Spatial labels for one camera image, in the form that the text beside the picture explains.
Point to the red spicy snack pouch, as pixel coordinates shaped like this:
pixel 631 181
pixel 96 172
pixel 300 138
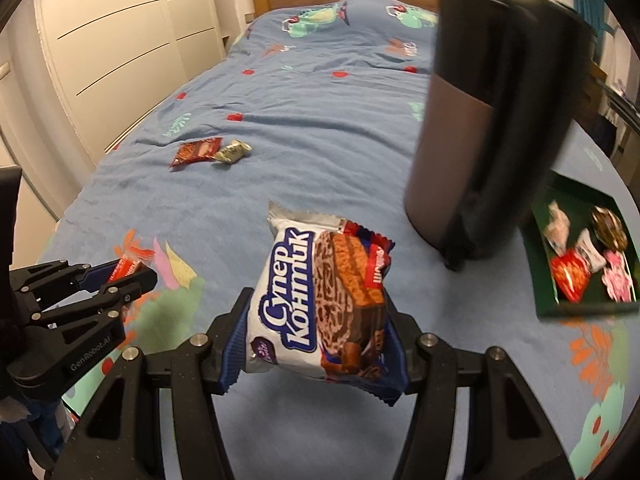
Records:
pixel 572 271

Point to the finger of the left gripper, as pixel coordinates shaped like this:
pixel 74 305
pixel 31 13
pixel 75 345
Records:
pixel 80 306
pixel 53 281

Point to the small red candy packet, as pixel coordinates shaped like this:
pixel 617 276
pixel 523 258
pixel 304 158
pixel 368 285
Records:
pixel 131 260

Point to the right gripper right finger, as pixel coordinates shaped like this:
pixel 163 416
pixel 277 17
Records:
pixel 509 434

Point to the blue patterned bed cover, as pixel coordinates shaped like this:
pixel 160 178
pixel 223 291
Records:
pixel 331 101

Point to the olive green snack packet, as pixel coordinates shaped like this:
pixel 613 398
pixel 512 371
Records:
pixel 233 152

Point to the brown chocolate snack bag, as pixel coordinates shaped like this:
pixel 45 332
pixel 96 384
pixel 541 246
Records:
pixel 609 229

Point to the dark red jerky packet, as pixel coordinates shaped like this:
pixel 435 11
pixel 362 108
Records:
pixel 196 151

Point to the pink striped snack packet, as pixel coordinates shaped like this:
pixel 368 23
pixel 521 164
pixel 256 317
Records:
pixel 557 230

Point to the white wardrobe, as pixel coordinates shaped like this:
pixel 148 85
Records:
pixel 113 61

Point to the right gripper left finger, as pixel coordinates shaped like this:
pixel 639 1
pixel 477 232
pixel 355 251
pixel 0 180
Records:
pixel 119 435

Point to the teal curtain right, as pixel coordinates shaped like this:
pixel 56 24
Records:
pixel 593 12

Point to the white blue cookie pack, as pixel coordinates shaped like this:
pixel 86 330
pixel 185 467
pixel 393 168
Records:
pixel 319 308

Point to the green tray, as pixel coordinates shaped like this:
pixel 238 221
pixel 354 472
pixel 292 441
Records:
pixel 576 200

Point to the pink cartoon character packet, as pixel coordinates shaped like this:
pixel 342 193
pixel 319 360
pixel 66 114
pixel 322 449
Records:
pixel 616 277

